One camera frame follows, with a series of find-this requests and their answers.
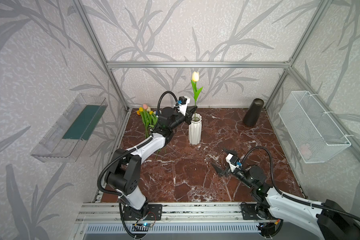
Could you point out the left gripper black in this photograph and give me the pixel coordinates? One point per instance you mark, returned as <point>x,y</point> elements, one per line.
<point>183,117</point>

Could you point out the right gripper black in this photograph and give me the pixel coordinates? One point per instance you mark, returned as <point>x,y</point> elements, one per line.
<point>229,167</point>

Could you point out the white ribbed ceramic vase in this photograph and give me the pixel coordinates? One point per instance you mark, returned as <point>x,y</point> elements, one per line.
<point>195,129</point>

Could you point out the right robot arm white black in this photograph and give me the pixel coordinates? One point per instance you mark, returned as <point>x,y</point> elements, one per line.
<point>328,221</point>

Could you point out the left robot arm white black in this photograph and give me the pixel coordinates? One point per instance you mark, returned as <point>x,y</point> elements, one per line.
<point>121,176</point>

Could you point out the black cylindrical vase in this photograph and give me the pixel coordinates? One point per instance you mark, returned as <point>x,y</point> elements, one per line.
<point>253,113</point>

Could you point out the bundle of tulips with band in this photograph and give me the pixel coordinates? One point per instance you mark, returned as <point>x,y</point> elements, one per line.
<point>149,125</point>

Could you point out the green circuit board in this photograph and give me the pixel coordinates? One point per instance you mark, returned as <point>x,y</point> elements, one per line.
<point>144,225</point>

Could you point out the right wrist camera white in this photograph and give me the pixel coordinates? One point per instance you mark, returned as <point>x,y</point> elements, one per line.
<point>234,162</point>

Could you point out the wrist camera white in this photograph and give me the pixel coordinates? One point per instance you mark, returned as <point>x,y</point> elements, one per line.
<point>234,162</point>
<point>183,104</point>

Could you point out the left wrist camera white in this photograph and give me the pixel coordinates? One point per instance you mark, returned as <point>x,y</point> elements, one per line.
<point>183,104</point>

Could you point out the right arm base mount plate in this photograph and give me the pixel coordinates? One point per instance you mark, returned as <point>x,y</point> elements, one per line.
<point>251,211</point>

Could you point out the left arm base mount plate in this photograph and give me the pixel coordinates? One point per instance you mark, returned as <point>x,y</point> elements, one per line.
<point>142,212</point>

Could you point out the white wire mesh basket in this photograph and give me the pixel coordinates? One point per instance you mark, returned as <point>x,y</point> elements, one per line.
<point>314,132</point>

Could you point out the clear plastic wall tray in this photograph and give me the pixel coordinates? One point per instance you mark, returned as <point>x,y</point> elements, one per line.
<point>65,141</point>

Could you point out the aluminium frame front rail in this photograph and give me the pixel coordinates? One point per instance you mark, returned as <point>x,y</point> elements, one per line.
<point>189,212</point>

